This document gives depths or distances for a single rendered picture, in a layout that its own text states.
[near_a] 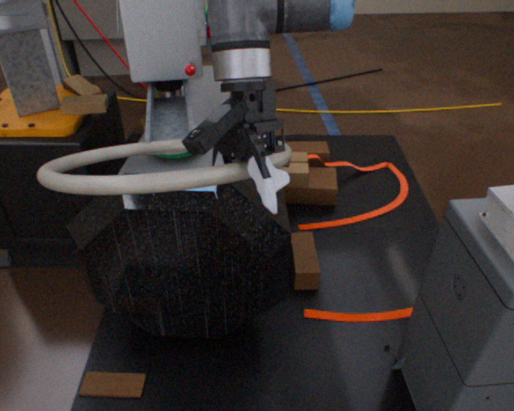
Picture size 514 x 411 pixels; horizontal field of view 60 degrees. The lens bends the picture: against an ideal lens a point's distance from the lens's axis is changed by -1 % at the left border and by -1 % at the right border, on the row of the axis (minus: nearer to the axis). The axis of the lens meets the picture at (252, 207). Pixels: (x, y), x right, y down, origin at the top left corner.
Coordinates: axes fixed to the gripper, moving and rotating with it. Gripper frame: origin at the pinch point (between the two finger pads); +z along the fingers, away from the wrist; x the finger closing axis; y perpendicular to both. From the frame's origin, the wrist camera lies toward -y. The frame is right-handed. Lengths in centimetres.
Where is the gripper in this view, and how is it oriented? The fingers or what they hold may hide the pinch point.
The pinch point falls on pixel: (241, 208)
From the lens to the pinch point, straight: 73.6
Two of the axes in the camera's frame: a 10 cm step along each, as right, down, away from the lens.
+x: -6.3, -1.7, 7.6
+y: 7.8, -2.2, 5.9
